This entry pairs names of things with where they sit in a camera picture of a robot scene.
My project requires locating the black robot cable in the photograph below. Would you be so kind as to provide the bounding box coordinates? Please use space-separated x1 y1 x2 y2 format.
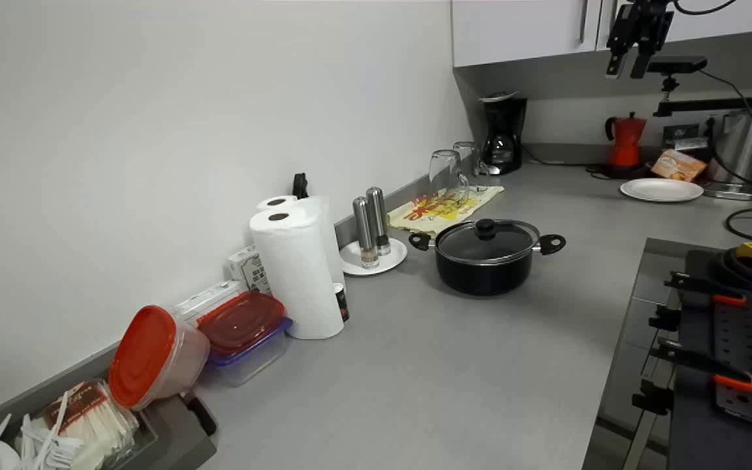
668 0 736 17

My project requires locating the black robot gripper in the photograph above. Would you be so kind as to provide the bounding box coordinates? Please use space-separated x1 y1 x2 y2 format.
603 0 677 81

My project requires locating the clear drinking glass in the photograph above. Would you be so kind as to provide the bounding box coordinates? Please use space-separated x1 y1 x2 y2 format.
425 146 464 188
452 139 483 180

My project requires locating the black camera on mount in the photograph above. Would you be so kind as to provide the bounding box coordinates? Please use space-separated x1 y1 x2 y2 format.
647 54 752 119

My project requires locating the red moka pot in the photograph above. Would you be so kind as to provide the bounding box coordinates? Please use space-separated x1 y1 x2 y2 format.
603 110 647 171

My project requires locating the grey tray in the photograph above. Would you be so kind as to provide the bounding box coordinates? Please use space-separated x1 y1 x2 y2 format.
0 342 219 470

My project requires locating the white power strip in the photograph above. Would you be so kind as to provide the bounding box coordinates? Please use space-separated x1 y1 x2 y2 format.
173 280 245 323

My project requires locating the orange packet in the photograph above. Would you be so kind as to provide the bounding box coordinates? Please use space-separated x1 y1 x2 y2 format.
651 146 710 186

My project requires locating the steel grinder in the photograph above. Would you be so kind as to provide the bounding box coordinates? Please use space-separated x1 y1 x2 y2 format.
351 193 383 263
366 186 394 256

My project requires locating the white paper towel roll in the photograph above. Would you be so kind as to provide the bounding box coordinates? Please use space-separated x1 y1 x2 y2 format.
255 193 348 285
248 204 352 342

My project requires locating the white wall outlet box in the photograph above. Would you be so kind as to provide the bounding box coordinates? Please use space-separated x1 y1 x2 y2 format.
225 244 271 297

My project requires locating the black clamp orange handle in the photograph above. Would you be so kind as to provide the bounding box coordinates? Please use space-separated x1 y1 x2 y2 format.
647 337 752 397
663 268 752 316

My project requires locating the rectangular container red lid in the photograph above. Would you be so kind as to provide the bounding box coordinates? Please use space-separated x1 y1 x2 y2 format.
195 289 296 389

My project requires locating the black cooking pot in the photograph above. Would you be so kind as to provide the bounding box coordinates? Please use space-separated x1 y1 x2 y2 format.
407 220 570 297

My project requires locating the steel kettle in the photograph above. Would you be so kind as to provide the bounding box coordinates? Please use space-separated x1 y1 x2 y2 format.
708 110 752 191

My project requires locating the packed white plastic cutlery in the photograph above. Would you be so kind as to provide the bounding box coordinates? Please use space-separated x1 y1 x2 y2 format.
16 379 144 470

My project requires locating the wall socket panel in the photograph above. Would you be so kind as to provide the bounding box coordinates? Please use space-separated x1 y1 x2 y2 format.
661 122 706 150

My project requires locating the round container red lid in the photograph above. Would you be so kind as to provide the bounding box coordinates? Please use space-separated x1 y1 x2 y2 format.
108 303 215 411

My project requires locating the black coffee maker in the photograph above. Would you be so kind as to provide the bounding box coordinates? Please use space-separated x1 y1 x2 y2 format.
477 90 531 180

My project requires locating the white wall cabinet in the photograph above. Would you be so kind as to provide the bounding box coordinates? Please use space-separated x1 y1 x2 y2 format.
450 0 752 69

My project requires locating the white plate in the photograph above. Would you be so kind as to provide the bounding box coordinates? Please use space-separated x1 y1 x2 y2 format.
616 174 708 206

